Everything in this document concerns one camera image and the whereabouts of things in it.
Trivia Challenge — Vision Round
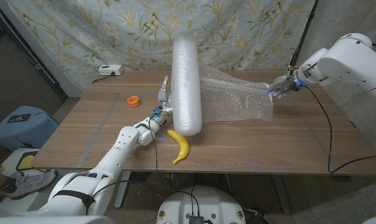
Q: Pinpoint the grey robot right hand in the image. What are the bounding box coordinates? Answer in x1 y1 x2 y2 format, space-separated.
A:
264 65 303 100

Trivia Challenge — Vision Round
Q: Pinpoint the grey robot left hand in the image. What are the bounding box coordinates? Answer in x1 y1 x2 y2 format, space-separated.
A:
149 75 173 128

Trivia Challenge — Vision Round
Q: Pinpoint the clear bubble wrap roll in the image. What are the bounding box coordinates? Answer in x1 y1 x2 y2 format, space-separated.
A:
170 35 274 137

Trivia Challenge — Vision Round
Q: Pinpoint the small orange cup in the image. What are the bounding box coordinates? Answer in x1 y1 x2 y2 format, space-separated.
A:
127 95 140 108

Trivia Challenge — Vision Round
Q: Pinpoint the yellow toy banana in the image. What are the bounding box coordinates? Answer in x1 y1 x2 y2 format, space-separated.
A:
167 129 190 166

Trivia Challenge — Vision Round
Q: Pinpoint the white power strip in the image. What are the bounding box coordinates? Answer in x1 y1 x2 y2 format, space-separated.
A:
98 64 125 77

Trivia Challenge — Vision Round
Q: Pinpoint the black backdrop stand pole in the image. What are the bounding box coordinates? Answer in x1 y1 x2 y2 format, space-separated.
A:
287 0 319 71

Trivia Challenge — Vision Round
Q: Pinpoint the floral print backdrop cloth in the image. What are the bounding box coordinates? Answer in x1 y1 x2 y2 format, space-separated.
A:
7 0 316 91

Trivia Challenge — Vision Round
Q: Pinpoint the grey metal table leg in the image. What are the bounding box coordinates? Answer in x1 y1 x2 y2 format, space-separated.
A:
114 170 132 208
273 174 291 215

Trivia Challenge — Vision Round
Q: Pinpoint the white robot torso base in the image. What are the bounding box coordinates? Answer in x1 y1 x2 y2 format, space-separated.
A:
155 185 247 224

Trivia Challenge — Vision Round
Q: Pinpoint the blue plastic container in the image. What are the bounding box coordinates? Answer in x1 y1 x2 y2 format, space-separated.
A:
0 105 60 152

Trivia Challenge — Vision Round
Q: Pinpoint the grey sneaker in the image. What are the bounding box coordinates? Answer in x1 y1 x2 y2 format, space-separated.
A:
0 169 59 202

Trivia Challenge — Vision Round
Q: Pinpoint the white box with yellow patch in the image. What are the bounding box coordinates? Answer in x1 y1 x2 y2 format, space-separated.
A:
1 147 41 175

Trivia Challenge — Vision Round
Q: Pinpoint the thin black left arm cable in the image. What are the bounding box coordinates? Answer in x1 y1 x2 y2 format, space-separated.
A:
85 119 162 215

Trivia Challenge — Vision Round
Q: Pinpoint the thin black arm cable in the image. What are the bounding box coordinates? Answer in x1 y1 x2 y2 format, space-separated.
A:
85 119 162 215
304 85 376 174

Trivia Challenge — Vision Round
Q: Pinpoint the black power strip cable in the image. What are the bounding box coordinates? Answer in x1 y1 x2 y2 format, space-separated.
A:
91 72 116 84

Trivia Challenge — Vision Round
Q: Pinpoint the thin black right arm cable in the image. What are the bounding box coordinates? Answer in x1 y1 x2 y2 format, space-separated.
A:
304 85 376 174

